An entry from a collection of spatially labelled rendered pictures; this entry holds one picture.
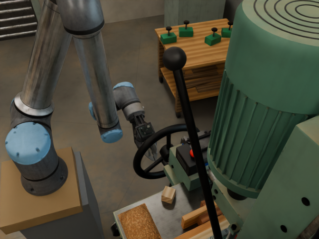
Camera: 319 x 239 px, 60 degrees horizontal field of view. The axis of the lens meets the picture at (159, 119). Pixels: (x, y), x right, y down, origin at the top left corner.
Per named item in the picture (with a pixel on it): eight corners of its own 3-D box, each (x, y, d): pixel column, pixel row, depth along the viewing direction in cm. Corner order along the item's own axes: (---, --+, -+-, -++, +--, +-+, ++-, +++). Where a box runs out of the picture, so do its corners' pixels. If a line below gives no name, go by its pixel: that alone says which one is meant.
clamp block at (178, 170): (204, 149, 99) (207, 132, 92) (226, 179, 90) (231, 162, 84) (167, 164, 94) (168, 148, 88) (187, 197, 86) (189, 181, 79)
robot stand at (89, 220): (52, 266, 152) (14, 225, 112) (49, 216, 171) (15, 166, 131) (106, 248, 158) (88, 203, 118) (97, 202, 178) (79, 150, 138)
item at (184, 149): (205, 136, 91) (207, 124, 87) (225, 160, 84) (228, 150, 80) (170, 150, 87) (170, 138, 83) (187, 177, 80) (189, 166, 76)
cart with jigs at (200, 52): (217, 68, 278) (229, 5, 232) (245, 105, 240) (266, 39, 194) (154, 79, 265) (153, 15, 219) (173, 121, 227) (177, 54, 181)
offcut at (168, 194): (171, 204, 81) (172, 198, 78) (161, 200, 82) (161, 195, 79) (175, 194, 83) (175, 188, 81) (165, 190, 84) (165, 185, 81)
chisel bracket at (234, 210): (230, 187, 75) (236, 169, 69) (265, 234, 67) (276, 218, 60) (207, 197, 73) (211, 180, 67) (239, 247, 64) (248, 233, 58)
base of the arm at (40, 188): (26, 203, 111) (18, 192, 104) (18, 166, 122) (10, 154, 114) (73, 184, 118) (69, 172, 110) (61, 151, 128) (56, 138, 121)
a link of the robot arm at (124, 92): (115, 94, 132) (133, 85, 132) (124, 116, 128) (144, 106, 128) (108, 86, 123) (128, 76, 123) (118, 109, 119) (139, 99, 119)
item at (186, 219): (244, 193, 83) (249, 183, 79) (248, 197, 82) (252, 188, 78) (180, 225, 77) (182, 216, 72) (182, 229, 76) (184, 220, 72)
